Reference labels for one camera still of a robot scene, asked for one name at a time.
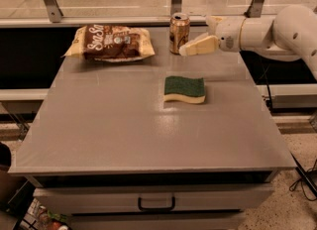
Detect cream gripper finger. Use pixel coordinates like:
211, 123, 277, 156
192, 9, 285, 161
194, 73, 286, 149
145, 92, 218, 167
206, 16, 224, 34
179, 33, 219, 57

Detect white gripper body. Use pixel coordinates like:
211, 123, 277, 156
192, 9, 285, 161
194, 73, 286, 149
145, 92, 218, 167
216, 17, 245, 53

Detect orange soda can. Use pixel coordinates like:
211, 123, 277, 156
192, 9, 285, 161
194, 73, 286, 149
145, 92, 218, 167
169, 13, 190, 55

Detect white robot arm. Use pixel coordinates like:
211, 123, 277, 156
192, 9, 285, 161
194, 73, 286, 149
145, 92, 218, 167
179, 5, 317, 78

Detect green yellow sponge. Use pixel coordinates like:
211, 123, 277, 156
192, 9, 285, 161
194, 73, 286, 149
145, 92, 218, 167
163, 76, 206, 104

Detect brown snack bag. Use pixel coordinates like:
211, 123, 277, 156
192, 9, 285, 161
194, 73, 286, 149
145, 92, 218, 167
64, 24, 155, 62

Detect grey cabinet drawer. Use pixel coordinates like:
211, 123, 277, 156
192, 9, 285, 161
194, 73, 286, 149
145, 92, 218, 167
34, 183, 273, 215

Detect dark round object left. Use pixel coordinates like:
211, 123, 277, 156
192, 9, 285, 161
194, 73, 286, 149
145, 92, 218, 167
0, 143, 12, 172

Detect colourful items on floor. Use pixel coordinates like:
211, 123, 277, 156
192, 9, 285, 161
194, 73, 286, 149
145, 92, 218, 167
20, 197, 69, 230

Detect black hanging cable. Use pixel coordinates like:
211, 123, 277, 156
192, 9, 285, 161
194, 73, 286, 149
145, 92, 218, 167
257, 58, 275, 114

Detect black floor cable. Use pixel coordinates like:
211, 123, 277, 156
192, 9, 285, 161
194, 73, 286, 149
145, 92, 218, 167
288, 158, 317, 202

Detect black drawer handle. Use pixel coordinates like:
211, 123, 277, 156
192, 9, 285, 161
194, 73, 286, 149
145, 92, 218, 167
138, 196, 176, 212

